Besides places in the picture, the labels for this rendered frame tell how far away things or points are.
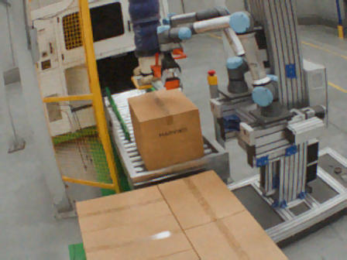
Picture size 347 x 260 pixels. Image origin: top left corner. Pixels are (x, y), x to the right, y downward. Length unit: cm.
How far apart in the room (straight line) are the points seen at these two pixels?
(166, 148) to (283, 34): 117
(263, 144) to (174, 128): 72
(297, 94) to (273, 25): 51
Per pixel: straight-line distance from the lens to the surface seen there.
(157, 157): 280
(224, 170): 293
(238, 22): 202
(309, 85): 256
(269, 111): 227
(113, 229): 235
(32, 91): 323
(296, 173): 281
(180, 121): 274
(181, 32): 220
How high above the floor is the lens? 189
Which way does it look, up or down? 22 degrees down
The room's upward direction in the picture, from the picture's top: 9 degrees counter-clockwise
